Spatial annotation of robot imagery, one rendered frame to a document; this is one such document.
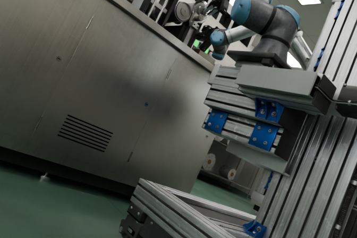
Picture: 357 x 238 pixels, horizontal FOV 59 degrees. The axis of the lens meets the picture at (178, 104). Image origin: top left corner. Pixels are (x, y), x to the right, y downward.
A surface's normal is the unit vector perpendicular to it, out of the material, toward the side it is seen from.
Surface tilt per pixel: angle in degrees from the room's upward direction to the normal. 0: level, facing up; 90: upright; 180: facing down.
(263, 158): 90
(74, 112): 90
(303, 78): 90
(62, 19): 90
